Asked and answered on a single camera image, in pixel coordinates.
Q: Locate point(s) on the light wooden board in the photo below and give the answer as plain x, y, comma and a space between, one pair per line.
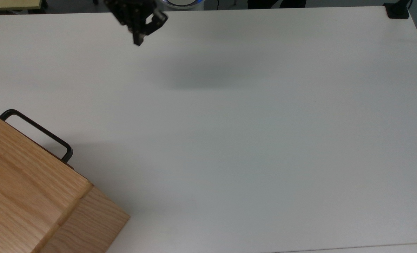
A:
10, 3

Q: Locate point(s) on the dark floor object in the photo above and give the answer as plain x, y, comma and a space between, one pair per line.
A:
275, 3

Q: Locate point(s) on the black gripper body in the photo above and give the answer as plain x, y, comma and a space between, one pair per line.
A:
129, 10

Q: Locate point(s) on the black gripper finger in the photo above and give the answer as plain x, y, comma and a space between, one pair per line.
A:
138, 35
156, 21

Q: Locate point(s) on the wooden cabinet box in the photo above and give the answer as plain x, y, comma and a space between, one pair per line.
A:
29, 196

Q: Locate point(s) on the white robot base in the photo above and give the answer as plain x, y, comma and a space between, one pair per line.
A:
183, 3

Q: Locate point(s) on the wooden drawer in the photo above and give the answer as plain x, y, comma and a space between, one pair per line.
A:
36, 144

